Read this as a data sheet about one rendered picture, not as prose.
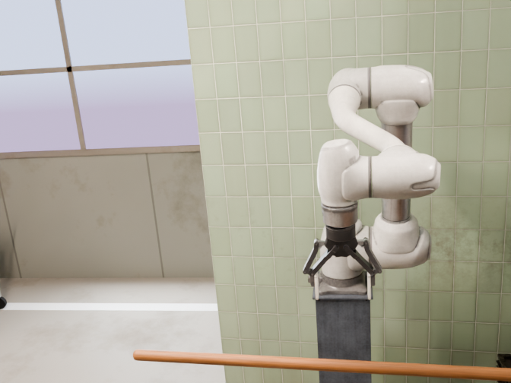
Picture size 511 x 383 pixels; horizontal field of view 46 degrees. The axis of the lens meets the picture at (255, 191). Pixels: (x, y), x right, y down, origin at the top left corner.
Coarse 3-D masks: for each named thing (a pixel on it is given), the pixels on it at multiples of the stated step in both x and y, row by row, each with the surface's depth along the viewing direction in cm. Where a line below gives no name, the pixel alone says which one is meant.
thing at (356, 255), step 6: (348, 246) 153; (348, 252) 154; (354, 252) 155; (354, 258) 154; (360, 258) 154; (360, 264) 155; (366, 264) 155; (366, 270) 155; (372, 270) 155; (372, 276) 155
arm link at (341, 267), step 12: (324, 228) 224; (360, 228) 220; (324, 240) 222; (324, 252) 223; (360, 252) 217; (324, 264) 224; (336, 264) 220; (348, 264) 220; (336, 276) 222; (348, 276) 222
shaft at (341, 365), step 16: (144, 352) 162; (160, 352) 161; (176, 352) 160; (192, 352) 160; (272, 368) 154; (288, 368) 153; (304, 368) 152; (320, 368) 151; (336, 368) 150; (352, 368) 149; (368, 368) 148; (384, 368) 147; (400, 368) 146; (416, 368) 146; (432, 368) 145; (448, 368) 144; (464, 368) 144; (480, 368) 143; (496, 368) 143
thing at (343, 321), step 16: (320, 304) 224; (336, 304) 223; (352, 304) 222; (368, 304) 221; (320, 320) 226; (336, 320) 226; (352, 320) 225; (368, 320) 224; (320, 336) 229; (336, 336) 228; (352, 336) 227; (368, 336) 226; (320, 352) 231; (336, 352) 230; (352, 352) 229; (368, 352) 228
